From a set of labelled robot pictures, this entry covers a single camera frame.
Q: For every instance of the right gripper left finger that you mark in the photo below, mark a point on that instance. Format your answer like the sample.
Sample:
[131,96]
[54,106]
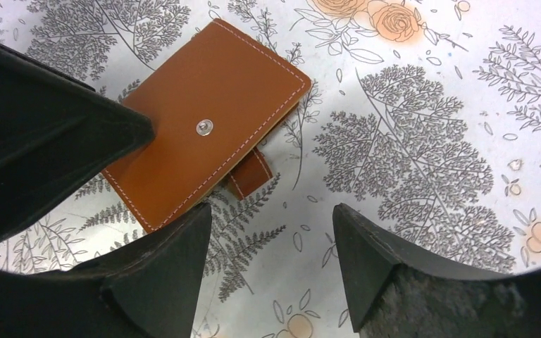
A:
[147,288]

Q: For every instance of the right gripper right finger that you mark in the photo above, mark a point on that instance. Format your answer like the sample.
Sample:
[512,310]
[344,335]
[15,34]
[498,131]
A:
[395,288]

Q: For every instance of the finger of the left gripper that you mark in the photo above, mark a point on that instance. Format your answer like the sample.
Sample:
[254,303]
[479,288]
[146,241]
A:
[56,133]

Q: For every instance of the brown leather card holder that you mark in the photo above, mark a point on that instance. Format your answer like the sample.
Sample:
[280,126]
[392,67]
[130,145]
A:
[210,104]

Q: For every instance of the floral patterned table mat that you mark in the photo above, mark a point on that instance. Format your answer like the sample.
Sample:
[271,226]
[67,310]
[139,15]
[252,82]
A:
[424,116]

